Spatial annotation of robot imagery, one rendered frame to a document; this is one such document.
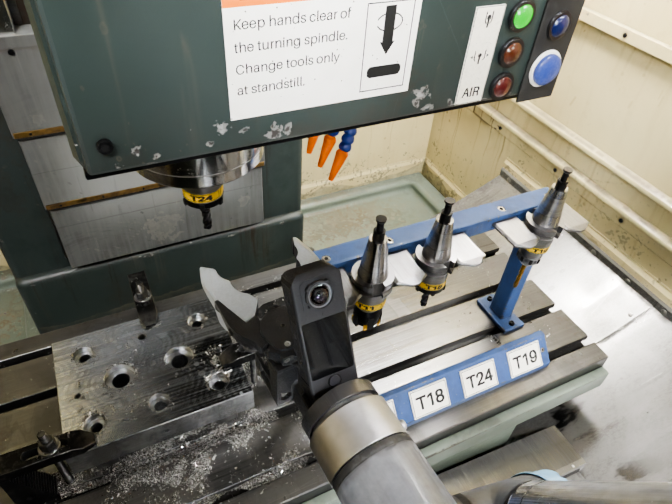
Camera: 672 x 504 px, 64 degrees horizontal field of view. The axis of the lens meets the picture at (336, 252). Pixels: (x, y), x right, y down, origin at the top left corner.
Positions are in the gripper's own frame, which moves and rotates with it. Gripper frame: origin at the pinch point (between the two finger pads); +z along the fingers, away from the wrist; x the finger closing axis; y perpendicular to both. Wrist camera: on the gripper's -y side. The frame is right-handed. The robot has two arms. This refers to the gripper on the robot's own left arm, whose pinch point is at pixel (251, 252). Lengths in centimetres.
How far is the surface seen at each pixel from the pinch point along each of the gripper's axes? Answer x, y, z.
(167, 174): -5.2, -5.0, 9.9
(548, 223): 51, 15, 0
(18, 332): -38, 83, 76
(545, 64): 27.0, -19.5, -7.0
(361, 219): 72, 83, 76
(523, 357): 52, 44, -8
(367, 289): 17.6, 15.9, 1.2
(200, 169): -2.0, -5.8, 8.3
